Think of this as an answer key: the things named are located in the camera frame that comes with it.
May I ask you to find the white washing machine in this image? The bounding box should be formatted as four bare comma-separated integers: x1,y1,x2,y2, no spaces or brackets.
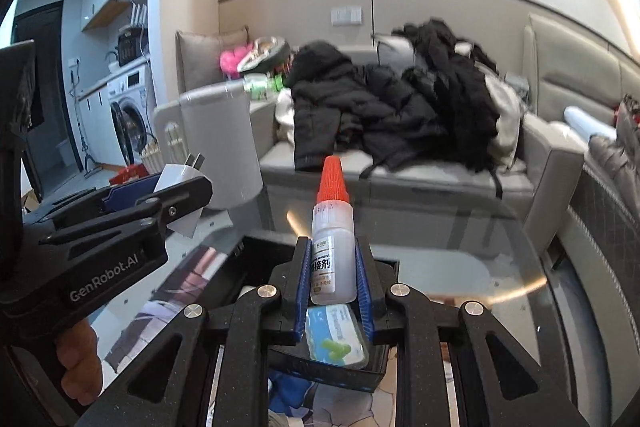
106,64,156,166

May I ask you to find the pink plush toy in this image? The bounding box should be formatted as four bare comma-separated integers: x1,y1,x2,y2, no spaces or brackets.
219,44,253,79

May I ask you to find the white wall switch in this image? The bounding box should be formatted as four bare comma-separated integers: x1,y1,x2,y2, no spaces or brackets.
330,6,363,26

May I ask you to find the person's left hand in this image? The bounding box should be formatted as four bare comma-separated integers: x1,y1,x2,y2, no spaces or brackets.
56,320,103,405

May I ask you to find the woven laundry basket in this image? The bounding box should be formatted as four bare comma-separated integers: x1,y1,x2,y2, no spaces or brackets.
141,142,165,174

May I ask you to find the black cardboard box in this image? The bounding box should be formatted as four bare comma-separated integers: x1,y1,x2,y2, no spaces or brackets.
150,231,402,394

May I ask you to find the grey sofa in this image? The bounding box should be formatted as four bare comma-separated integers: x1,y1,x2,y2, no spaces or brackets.
249,45,586,238

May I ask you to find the beige sofa cushion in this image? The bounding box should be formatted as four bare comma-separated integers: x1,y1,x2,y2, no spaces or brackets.
176,26,250,94

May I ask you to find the small white plug charger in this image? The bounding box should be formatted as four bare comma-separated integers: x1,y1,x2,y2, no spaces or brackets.
153,154,205,239

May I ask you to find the orange cap glue bottle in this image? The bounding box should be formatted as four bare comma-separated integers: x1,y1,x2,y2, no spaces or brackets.
310,155,357,306

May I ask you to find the blue white small packet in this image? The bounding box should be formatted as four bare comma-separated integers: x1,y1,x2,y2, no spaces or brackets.
305,303,369,369

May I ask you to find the white electric kettle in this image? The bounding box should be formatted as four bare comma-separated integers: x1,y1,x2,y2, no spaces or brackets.
153,80,262,209

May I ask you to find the anime print table mat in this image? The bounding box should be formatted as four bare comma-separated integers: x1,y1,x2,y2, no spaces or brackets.
79,237,397,426

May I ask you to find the black puffer jacket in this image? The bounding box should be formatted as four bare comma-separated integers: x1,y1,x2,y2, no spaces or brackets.
284,40,447,171

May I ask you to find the pile of black clothes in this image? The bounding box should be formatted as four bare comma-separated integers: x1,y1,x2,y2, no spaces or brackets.
392,18,503,198

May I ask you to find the round metal bowl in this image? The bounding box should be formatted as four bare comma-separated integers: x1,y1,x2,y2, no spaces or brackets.
238,37,291,76

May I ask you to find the red paper gift bag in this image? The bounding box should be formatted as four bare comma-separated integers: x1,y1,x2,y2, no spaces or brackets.
108,164,149,185

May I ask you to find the grey upholstered bed headboard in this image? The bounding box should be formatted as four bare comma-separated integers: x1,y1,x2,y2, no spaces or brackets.
523,14,639,124

